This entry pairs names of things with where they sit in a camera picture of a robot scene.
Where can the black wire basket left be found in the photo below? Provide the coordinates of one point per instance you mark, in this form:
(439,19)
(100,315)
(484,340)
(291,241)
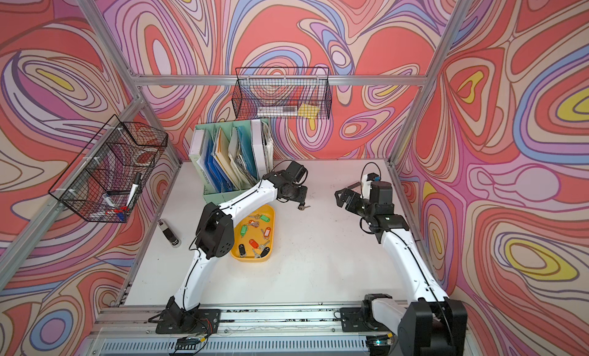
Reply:
(97,191)

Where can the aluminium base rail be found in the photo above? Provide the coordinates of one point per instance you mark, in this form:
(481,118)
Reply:
(282,329)

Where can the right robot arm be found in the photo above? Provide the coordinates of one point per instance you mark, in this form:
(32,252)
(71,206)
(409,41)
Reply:
(430,323)

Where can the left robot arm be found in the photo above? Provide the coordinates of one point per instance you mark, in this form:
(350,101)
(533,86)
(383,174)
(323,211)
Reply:
(215,238)

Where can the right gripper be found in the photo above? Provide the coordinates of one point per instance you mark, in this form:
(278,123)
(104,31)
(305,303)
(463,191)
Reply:
(354,196)

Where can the key with green square-ish tag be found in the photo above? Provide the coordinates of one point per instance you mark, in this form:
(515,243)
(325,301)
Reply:
(260,217)

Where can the key with red window tag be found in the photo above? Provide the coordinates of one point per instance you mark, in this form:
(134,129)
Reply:
(266,233)

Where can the black wire basket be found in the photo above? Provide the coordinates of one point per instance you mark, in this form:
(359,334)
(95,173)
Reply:
(97,191)
(282,92)

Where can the yellow plastic storage tray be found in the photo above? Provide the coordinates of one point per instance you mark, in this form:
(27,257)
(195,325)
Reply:
(255,228)

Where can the green file organizer rack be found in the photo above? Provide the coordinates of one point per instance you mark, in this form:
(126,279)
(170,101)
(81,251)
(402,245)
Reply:
(230,157)

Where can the aluminium frame post right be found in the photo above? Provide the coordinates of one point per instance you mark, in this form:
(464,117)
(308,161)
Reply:
(455,22)

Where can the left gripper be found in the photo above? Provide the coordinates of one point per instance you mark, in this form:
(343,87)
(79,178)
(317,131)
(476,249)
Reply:
(302,195)

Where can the black wire basket back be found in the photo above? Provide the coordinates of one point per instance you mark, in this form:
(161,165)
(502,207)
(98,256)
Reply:
(282,92)

